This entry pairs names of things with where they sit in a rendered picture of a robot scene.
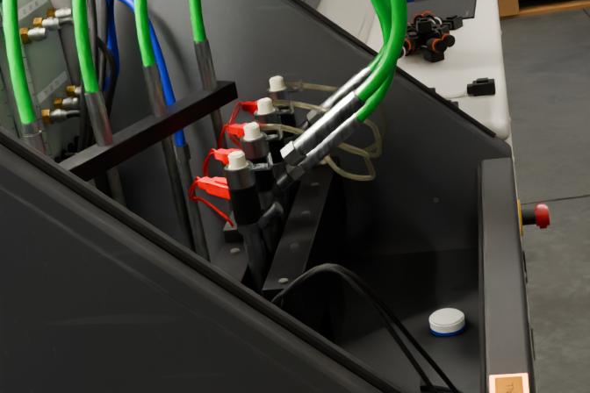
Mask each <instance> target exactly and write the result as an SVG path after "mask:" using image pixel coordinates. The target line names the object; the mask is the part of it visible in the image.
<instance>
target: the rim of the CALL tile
mask: <svg viewBox="0 0 590 393"><path fill-rule="evenodd" d="M508 376H522V380H523V390H524V393H529V383H528V375H527V374H514V375H490V393H495V381H494V378H495V377H508Z"/></svg>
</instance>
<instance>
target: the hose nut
mask: <svg viewBox="0 0 590 393"><path fill-rule="evenodd" d="M280 151H281V154H282V156H283V159H284V160H285V161H286V162H287V163H288V164H289V165H290V166H291V167H297V166H298V164H299V163H300V162H302V161H303V160H304V159H305V158H306V157H307V155H303V154H300V153H299V152H298V151H297V149H296V148H295V146H294V141H291V142H290V143H289V144H287V145H286V146H285V147H284V148H283V149H282V150H280Z"/></svg>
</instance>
